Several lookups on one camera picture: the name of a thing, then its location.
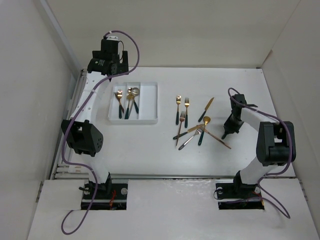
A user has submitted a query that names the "gold spoon green handle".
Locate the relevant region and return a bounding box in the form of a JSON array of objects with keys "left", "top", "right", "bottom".
[
  {"left": 124, "top": 94, "right": 134, "bottom": 120},
  {"left": 127, "top": 87, "right": 140, "bottom": 114},
  {"left": 198, "top": 116, "right": 211, "bottom": 146}
]

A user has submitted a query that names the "silver spoon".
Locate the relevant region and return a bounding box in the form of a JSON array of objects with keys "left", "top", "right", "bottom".
[{"left": 128, "top": 87, "right": 140, "bottom": 113}]

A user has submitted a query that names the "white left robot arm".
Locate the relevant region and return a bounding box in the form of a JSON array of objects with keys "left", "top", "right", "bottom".
[{"left": 61, "top": 36, "right": 130, "bottom": 199}]

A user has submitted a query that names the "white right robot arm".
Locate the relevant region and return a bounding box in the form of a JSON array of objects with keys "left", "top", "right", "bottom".
[{"left": 216, "top": 93, "right": 296, "bottom": 199}]

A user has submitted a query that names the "copper knife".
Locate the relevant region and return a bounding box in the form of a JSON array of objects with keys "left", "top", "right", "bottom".
[{"left": 204, "top": 129, "right": 232, "bottom": 150}]

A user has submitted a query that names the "gold fork in tray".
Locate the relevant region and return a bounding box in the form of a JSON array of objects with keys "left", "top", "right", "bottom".
[{"left": 115, "top": 89, "right": 124, "bottom": 119}]

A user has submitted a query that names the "copper fork in tray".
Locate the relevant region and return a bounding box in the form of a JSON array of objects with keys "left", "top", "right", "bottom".
[{"left": 114, "top": 92, "right": 125, "bottom": 113}]

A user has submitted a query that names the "silver fork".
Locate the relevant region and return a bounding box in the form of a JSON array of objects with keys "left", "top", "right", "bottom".
[{"left": 178, "top": 127, "right": 203, "bottom": 151}]

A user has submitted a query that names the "white cutlery tray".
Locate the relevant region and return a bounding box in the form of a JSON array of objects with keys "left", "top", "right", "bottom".
[{"left": 107, "top": 82, "right": 158, "bottom": 125}]

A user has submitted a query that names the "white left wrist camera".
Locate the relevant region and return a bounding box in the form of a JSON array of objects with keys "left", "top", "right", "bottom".
[{"left": 106, "top": 36, "right": 119, "bottom": 42}]

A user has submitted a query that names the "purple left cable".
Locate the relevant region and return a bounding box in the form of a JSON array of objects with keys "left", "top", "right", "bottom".
[{"left": 60, "top": 29, "right": 140, "bottom": 235}]

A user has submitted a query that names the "purple cable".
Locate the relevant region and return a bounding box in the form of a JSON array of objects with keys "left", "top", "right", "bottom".
[
  {"left": 60, "top": 29, "right": 140, "bottom": 235},
  {"left": 227, "top": 87, "right": 294, "bottom": 220}
]

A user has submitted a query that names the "gold fork green handle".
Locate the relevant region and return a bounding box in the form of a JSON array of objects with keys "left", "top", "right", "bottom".
[
  {"left": 175, "top": 95, "right": 182, "bottom": 125},
  {"left": 184, "top": 97, "right": 190, "bottom": 128}
]

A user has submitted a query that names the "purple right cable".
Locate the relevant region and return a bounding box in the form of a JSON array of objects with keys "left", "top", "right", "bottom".
[{"left": 227, "top": 87, "right": 294, "bottom": 220}]

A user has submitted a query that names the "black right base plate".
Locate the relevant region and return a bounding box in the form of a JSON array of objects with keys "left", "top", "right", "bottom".
[{"left": 214, "top": 182, "right": 265, "bottom": 210}]

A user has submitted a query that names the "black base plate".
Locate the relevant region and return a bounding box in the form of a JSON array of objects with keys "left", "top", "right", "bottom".
[
  {"left": 79, "top": 181, "right": 128, "bottom": 211},
  {"left": 214, "top": 182, "right": 265, "bottom": 210}
]

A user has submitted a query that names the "aluminium rail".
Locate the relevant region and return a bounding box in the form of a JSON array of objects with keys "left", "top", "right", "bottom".
[{"left": 48, "top": 69, "right": 85, "bottom": 180}]

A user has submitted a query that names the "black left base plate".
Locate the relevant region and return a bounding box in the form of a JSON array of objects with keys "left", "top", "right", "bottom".
[{"left": 79, "top": 181, "right": 128, "bottom": 211}]

